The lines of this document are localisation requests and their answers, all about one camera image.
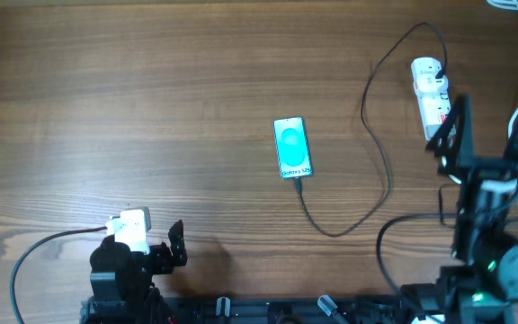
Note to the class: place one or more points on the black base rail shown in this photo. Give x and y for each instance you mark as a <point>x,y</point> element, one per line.
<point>357,310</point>

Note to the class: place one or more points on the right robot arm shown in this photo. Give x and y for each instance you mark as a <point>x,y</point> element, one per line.
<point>484,286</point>

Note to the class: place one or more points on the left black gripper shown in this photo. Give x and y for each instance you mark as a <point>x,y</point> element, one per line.
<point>165,264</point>

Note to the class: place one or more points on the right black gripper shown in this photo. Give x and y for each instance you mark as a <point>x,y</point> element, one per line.
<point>491,165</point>

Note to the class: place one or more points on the white power strip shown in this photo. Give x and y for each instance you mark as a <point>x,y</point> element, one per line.
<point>433,109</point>

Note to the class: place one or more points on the blue Galaxy smartphone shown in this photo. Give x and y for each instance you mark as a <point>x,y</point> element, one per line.
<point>292,148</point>

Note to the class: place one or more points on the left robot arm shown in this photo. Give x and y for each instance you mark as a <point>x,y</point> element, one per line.
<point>121,280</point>

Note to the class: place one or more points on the white charger plug adapter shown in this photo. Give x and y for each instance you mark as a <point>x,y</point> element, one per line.
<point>427,84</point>

